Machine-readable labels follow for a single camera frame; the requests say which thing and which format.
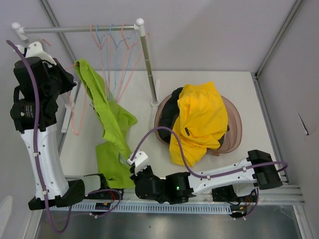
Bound lime green shorts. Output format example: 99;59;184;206
75;59;138;189

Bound navy dark shorts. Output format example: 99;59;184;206
154;87;183;145

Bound pink wire hanger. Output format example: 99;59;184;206
116;23;143;102

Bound yellow shorts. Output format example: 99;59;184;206
169;82;228;167

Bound blue hanger with olive shorts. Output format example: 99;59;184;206
97;24;117;94

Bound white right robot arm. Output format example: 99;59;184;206
127;150;283;205

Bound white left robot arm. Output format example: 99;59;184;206
10;57;108;211

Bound metal clothes rack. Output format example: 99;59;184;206
10;17;164;132

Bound translucent pink plastic basin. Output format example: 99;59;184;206
152;94;243;156

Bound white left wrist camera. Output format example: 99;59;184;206
15;41;57;65

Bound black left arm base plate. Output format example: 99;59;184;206
85;186;123;200

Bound slotted grey cable duct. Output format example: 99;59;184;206
43;202;247;215

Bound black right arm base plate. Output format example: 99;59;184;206
211;185;257;204

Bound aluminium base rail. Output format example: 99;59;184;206
33;176;306;206

